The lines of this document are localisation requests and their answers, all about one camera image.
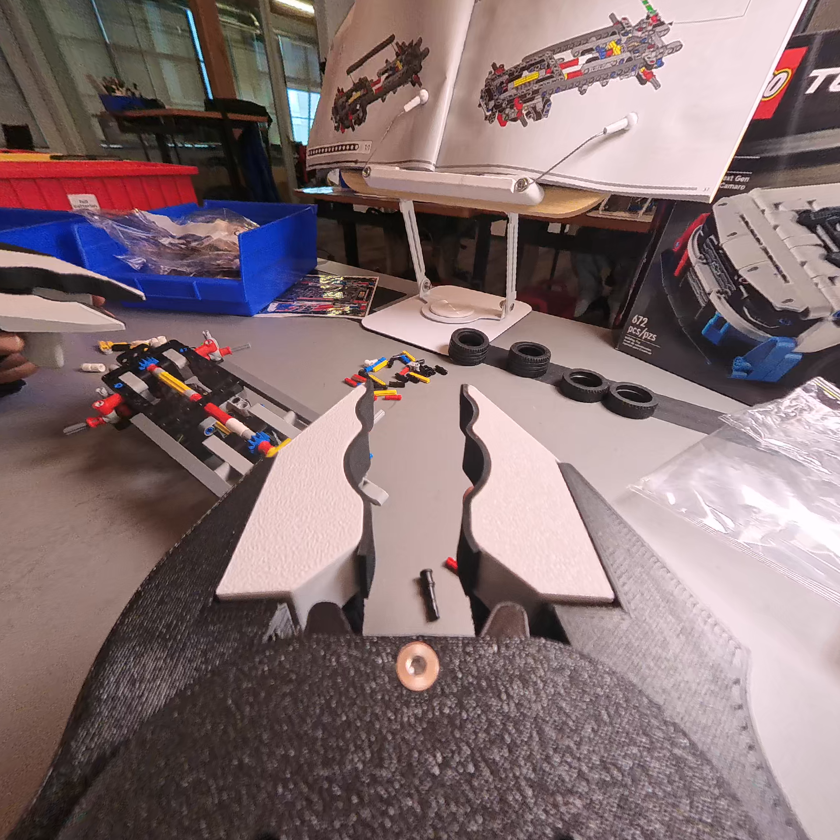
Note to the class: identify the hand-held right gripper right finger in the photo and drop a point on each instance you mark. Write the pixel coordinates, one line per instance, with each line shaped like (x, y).
(531, 525)

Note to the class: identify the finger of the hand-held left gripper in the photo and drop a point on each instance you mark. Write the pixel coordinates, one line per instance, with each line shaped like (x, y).
(52, 315)
(46, 269)

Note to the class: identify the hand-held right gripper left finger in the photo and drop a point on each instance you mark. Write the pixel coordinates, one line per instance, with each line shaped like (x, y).
(295, 525)

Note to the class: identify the black lego pin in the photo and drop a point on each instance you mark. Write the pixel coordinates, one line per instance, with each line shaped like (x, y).
(430, 594)

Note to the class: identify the lego car chassis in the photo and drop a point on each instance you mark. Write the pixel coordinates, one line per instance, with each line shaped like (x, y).
(184, 407)

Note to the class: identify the pile of coloured lego pins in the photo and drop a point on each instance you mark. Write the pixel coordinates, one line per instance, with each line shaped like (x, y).
(400, 374)

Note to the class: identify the small white lego connector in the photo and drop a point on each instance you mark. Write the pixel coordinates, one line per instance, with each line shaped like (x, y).
(93, 366)

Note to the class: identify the black rubber lego tire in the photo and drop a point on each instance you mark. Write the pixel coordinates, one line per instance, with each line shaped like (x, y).
(630, 401)
(468, 346)
(584, 386)
(528, 359)

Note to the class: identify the lego set box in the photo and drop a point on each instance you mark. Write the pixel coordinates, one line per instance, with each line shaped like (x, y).
(748, 262)

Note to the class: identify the lego instruction booklet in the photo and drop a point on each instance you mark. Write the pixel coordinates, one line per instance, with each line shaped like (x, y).
(571, 85)

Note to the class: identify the person's left hand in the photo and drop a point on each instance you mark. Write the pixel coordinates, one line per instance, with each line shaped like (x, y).
(12, 361)

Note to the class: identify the red storage bin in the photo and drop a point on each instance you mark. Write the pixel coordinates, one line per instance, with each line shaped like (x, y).
(98, 184)

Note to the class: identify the crumpled clear plastic bags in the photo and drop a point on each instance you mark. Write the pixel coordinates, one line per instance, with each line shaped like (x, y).
(170, 243)

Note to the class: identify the grey cardboard strip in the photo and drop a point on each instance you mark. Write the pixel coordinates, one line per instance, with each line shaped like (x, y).
(682, 410)

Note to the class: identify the background workshop table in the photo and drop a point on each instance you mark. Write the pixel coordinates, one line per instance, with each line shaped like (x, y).
(184, 118)

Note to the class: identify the blue storage bin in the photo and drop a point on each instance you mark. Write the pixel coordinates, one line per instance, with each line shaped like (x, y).
(275, 262)

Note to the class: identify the colourful sticker sheet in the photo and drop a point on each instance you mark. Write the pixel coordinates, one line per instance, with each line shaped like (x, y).
(321, 295)

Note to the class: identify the clear plastic bag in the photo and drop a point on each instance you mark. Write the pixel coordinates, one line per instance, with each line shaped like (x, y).
(761, 485)

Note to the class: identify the long wooden background table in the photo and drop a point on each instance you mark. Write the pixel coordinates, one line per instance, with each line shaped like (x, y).
(577, 213)

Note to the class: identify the white book stand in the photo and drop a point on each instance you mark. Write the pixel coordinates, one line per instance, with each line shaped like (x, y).
(453, 184)

